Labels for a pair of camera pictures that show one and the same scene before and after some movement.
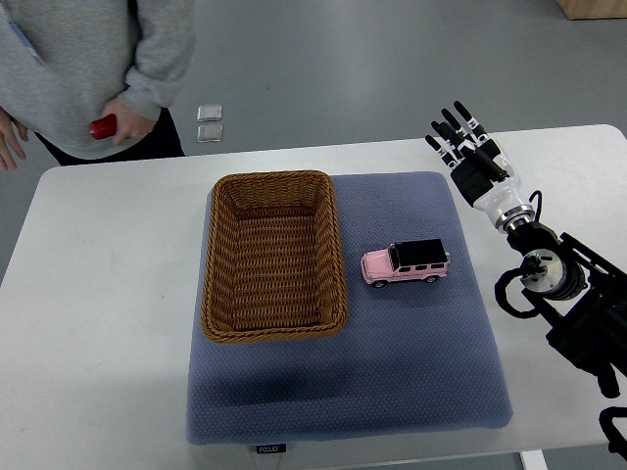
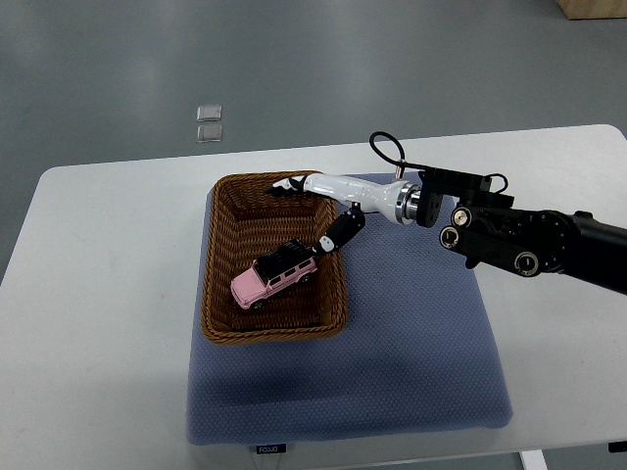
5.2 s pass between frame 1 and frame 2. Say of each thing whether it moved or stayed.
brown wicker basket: stayed
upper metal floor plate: stayed
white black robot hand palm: moved
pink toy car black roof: moved
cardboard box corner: stayed
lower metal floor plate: stayed
